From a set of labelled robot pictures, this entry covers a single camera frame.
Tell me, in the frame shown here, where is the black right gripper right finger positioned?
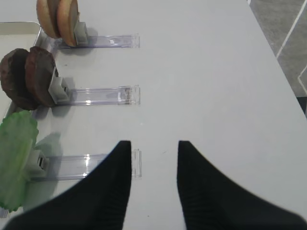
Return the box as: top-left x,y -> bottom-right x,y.
177,141 -> 307,230

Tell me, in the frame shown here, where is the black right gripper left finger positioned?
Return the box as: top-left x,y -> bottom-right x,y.
5,141 -> 132,230

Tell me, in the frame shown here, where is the brown meat patty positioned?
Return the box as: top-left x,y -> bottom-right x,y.
0,48 -> 39,110
25,46 -> 58,107

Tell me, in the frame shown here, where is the grey lettuce pusher block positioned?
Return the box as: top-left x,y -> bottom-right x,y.
24,148 -> 49,179

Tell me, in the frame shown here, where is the standing green lettuce leaf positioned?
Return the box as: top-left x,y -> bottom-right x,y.
0,111 -> 39,212

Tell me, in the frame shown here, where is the grey patty pusher block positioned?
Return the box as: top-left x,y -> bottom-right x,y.
48,67 -> 71,104

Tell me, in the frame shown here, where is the grey bun pusher block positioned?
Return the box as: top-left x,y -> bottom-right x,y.
74,22 -> 88,46

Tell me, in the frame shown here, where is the white metal tray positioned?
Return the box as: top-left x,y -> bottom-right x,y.
0,21 -> 46,125

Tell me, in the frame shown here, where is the bun bottom half right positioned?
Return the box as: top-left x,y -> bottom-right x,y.
57,0 -> 79,46

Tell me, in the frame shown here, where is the bun half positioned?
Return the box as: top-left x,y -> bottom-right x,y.
36,0 -> 60,39
57,0 -> 79,46

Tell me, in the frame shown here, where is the bun top half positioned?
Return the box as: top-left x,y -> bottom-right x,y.
36,0 -> 60,39

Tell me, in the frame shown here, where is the clear lettuce holder rail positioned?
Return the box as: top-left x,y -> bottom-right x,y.
28,149 -> 142,182

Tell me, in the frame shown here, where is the clear patty holder rail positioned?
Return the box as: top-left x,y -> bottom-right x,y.
54,85 -> 141,106

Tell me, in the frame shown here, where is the clear bun holder rail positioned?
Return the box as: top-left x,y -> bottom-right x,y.
55,34 -> 140,49

